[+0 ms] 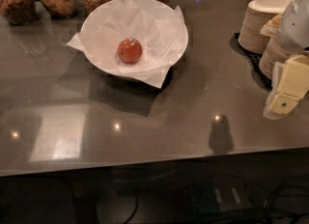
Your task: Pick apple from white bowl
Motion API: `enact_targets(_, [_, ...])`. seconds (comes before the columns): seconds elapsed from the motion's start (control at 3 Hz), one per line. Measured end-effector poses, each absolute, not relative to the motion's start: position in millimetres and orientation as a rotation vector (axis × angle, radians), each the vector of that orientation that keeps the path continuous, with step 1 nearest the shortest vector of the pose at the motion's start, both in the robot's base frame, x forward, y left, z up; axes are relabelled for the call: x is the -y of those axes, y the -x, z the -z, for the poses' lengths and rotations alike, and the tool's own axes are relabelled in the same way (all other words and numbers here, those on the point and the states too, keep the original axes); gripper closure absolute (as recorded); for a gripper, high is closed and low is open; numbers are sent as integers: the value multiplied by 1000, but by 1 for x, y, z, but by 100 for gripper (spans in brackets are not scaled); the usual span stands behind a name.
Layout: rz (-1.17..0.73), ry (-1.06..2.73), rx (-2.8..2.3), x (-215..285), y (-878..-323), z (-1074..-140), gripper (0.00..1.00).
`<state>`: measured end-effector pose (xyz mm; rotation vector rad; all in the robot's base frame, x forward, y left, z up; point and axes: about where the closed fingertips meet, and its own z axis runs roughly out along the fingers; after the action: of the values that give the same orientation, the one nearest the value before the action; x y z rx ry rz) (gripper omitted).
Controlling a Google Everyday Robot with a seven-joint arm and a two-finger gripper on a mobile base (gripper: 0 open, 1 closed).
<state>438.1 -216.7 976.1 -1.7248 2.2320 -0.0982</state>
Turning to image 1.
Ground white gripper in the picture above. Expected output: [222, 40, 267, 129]
[260, 0, 309, 120]

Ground red apple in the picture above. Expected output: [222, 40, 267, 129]
[117, 38, 143, 64]

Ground white bowl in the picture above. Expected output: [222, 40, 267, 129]
[79, 0, 189, 78]

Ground front stack paper bowls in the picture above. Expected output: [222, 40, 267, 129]
[259, 35, 293, 79]

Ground stack paper bowls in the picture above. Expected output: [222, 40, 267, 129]
[259, 35, 293, 79]
[238, 0, 292, 54]

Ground back stack paper bowls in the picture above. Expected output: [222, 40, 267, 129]
[238, 0, 292, 54]

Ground white paper liner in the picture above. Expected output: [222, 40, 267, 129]
[66, 0, 189, 90]

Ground dark box under table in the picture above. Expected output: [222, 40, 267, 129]
[188, 181, 254, 216]

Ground glass jar far left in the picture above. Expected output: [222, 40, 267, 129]
[0, 0, 37, 25]

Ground black cable on floor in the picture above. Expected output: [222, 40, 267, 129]
[199, 178, 309, 224]

